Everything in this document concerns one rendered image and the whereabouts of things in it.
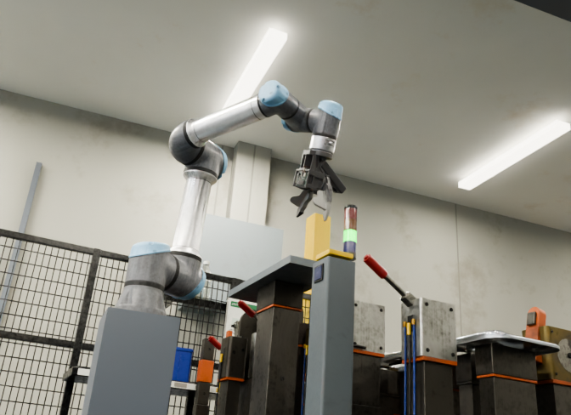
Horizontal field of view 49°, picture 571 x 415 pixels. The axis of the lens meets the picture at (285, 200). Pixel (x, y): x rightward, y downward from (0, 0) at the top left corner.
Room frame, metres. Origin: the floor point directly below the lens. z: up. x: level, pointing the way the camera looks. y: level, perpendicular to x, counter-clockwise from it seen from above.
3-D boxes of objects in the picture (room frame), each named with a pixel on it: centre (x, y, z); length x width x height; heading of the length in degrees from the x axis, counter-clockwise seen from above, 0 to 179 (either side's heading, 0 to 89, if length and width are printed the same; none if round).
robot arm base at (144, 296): (1.79, 0.39, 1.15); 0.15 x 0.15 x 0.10
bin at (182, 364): (2.53, 0.49, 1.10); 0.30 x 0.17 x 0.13; 111
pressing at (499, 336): (1.85, -0.23, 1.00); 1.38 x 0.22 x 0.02; 25
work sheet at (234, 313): (2.83, 0.13, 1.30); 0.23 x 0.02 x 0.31; 115
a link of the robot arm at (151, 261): (1.79, 0.39, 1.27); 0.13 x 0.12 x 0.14; 145
